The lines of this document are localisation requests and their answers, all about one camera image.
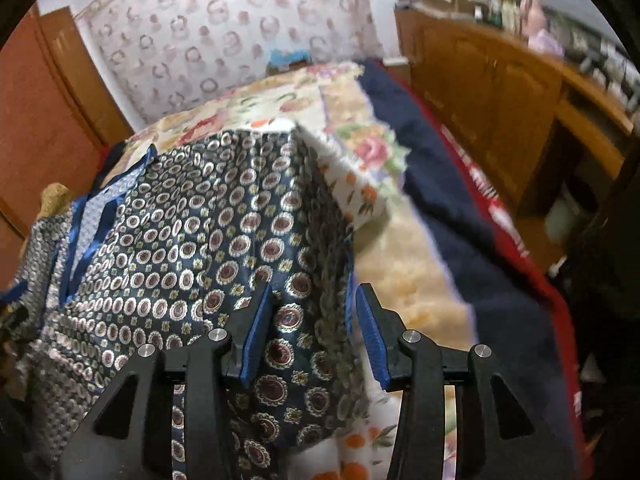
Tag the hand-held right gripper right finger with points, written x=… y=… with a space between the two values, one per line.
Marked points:
x=372 y=340

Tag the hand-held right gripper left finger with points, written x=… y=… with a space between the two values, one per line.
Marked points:
x=255 y=340

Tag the navy circle-print silk garment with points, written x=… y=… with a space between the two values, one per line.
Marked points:
x=200 y=240

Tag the white orange-flower bed sheet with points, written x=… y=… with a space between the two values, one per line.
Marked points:
x=360 y=195

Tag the navy blanket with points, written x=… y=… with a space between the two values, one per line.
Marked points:
x=450 y=200

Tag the red blanket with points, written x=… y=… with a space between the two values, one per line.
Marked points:
x=505 y=210

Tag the beige rose-print quilt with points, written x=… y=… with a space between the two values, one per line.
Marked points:
x=380 y=150

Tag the white container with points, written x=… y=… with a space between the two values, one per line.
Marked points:
x=570 y=220

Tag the tan plush pillow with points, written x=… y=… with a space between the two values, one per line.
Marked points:
x=52 y=200

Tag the wooden sideboard cabinet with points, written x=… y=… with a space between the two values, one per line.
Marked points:
x=480 y=85

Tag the small blue box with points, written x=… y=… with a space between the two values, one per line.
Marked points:
x=286 y=60

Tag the pink circle-print curtain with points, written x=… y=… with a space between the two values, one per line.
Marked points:
x=225 y=35

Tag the wooden wardrobe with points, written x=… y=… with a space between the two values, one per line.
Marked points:
x=30 y=110

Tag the pink doll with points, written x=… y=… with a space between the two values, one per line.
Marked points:
x=540 y=25

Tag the clutter of bottles and boxes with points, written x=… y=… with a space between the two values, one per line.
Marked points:
x=595 y=55

